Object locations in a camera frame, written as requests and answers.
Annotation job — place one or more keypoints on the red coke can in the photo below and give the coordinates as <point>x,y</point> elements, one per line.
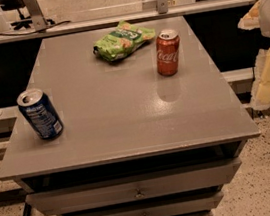
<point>167,45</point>

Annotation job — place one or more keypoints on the blue pepsi can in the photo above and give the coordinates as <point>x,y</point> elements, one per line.
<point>38,110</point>

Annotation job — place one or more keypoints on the green chip bag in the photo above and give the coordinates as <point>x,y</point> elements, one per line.
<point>122,41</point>

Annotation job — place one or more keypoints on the grey drawer cabinet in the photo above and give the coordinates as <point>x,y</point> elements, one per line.
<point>125,119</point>

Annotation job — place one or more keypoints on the top grey drawer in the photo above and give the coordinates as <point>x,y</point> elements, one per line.
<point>134,188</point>

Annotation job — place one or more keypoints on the middle grey drawer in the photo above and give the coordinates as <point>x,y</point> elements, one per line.
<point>174,206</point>

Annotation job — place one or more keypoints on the black office chair base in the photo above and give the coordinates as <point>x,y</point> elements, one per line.
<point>25,20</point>

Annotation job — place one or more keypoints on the left metal bracket post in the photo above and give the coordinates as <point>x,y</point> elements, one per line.
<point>38,20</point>

